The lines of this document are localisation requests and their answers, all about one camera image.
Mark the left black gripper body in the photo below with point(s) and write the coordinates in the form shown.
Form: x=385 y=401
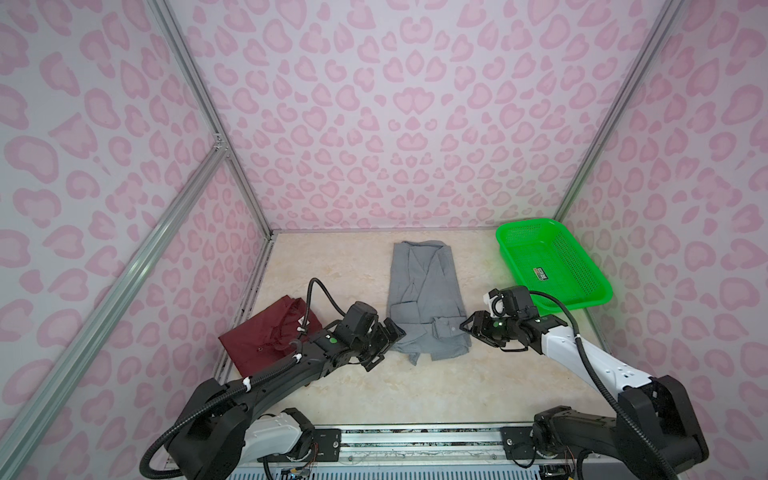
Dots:
x=369 y=348

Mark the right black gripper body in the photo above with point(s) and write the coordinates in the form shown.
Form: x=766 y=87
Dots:
x=503 y=328

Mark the grey long sleeve shirt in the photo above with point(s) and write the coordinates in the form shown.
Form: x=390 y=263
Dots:
x=424 y=300

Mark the maroon long sleeve shirt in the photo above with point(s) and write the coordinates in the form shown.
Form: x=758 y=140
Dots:
x=266 y=337

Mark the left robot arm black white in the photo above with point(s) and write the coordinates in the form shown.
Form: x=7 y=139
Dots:
x=224 y=425

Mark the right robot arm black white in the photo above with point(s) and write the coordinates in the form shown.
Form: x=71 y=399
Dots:
x=653 y=431

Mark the green plastic basket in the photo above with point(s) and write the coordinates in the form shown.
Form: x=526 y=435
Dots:
x=543 y=255

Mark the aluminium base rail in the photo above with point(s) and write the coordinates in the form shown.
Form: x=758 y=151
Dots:
x=429 y=451

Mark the left aluminium frame diagonal strut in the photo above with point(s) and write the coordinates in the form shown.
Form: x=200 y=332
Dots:
x=38 y=414

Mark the right rear aluminium frame post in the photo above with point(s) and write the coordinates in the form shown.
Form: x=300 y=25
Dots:
x=670 y=14

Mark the aluminium frame post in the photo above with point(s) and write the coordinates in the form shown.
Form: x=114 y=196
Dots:
x=180 y=50
x=670 y=14

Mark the left rear aluminium frame post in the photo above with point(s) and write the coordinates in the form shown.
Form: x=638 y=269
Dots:
x=180 y=50

